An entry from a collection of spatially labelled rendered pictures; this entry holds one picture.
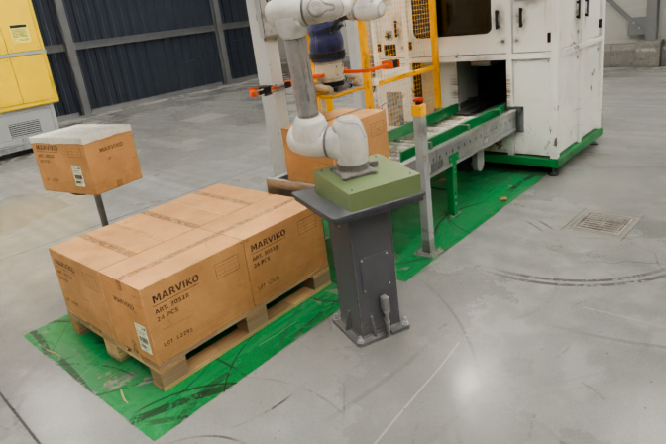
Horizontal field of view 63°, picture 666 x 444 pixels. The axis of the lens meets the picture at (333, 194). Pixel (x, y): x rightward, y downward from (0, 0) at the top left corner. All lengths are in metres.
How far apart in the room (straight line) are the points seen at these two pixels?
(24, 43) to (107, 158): 6.27
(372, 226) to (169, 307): 1.03
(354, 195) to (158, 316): 1.06
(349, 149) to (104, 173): 2.03
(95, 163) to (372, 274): 2.12
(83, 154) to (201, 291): 1.55
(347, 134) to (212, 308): 1.11
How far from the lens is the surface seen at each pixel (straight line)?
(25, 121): 10.19
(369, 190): 2.44
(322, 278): 3.37
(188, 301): 2.76
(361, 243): 2.64
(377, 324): 2.87
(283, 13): 2.43
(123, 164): 4.12
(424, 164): 3.48
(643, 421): 2.52
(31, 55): 10.18
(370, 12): 2.88
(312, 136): 2.57
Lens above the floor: 1.61
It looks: 19 degrees down
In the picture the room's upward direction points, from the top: 7 degrees counter-clockwise
